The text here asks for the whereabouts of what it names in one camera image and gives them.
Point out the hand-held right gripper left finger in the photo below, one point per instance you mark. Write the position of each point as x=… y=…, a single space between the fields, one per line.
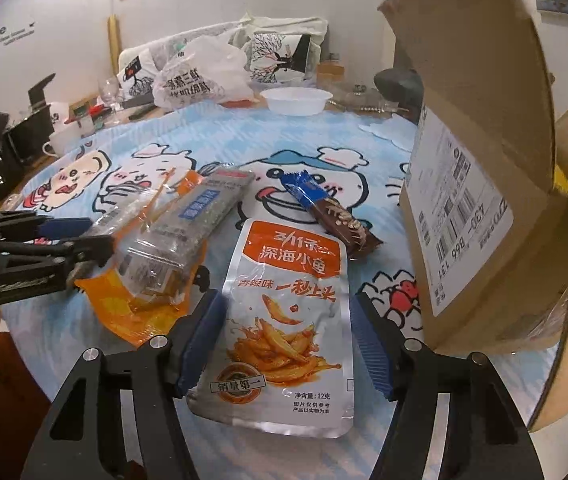
x=199 y=350

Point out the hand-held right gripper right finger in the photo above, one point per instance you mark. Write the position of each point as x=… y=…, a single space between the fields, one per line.
x=371 y=350

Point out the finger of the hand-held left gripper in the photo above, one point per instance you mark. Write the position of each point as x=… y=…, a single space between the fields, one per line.
x=64 y=226
x=89 y=250

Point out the orange snack packet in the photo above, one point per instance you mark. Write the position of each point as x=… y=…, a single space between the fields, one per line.
x=114 y=315

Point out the silver fish snack packet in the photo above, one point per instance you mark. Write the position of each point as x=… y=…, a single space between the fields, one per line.
x=289 y=270

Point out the clear grey label snack packet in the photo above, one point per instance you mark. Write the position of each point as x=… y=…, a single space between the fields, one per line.
x=204 y=205

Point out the brown cardboard box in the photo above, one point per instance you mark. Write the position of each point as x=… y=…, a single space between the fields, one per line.
x=479 y=110

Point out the white mug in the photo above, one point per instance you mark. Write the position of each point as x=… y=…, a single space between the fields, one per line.
x=66 y=140

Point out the brown blue chocolate bar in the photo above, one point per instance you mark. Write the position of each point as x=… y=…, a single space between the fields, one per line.
x=339 y=225

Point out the black remote control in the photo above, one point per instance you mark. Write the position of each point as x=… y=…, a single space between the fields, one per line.
x=142 y=113

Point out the wine glass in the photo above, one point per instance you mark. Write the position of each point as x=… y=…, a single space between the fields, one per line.
x=110 y=92

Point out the rolled beige mat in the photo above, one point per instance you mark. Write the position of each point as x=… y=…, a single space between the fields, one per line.
x=114 y=45

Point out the white printed plastic bag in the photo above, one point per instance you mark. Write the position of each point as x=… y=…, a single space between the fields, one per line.
x=199 y=75

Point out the glass ashtray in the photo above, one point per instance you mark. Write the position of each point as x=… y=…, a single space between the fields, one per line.
x=361 y=100

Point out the grey sofa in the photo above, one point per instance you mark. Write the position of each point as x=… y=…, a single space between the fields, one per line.
x=224 y=30

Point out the white plastic bowl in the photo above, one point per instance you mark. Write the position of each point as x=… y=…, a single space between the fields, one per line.
x=295 y=101

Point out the black bag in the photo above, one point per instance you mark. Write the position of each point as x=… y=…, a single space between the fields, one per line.
x=399 y=87

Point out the white pillow black tree print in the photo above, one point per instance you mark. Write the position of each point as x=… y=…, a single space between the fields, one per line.
x=279 y=57

